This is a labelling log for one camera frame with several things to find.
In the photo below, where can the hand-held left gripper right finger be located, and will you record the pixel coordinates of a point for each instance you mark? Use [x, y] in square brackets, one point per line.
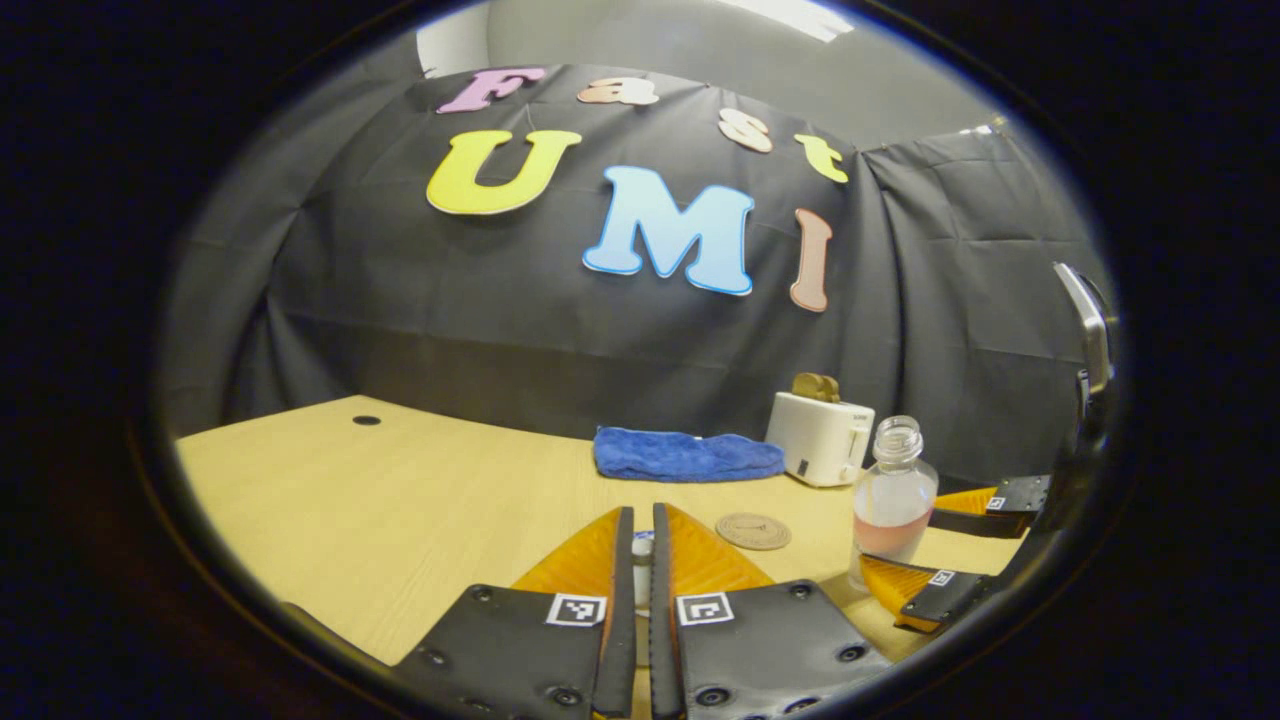
[662, 600]

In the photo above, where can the brown toast slice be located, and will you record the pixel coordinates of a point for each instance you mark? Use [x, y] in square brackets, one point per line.
[805, 386]
[830, 390]

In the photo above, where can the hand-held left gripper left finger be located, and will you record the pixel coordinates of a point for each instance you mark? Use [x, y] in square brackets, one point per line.
[622, 600]

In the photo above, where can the white toaster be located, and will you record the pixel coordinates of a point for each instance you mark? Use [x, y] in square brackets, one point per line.
[815, 440]

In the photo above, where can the blue towel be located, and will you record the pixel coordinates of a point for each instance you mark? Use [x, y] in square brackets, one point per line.
[685, 457]

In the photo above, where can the clear plastic water bottle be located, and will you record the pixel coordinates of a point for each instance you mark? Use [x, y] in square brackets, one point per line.
[893, 510]

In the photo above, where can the white teacup lid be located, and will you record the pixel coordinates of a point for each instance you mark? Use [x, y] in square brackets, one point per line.
[641, 562]

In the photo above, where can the round brown coaster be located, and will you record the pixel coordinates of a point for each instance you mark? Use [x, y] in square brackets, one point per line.
[753, 531]

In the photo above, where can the black backdrop cloth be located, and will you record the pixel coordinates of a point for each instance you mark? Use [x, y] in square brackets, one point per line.
[500, 320]

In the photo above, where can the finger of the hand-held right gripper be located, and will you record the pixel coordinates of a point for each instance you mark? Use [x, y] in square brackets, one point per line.
[960, 590]
[1020, 495]

